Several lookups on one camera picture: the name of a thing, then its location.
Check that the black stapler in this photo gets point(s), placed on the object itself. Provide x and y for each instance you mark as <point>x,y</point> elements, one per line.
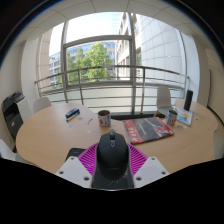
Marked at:
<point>72,114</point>

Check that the printed mug with dark inside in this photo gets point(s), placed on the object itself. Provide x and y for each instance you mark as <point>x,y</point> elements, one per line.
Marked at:
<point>104,119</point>

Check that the black computer mouse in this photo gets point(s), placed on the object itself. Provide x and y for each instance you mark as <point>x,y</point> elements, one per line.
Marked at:
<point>113,156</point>

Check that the white chair with wooden legs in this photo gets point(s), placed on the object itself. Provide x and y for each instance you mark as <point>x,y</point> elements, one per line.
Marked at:
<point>8,151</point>

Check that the black office printer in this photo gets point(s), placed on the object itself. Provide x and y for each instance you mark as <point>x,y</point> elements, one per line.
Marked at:
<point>11,115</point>

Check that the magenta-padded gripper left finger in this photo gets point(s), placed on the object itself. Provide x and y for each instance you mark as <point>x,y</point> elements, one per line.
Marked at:
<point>73,168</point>

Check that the metal balcony railing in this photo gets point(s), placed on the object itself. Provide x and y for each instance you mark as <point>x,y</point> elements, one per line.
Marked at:
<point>110,67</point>

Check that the red magazine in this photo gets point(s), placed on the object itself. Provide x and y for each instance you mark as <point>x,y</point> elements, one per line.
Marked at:
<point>146,129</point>

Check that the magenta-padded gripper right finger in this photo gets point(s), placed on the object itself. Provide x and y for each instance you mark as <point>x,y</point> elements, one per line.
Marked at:
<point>151,168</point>

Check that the black mouse pad with print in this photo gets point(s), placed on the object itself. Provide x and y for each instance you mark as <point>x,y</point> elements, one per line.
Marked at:
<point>75,152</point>

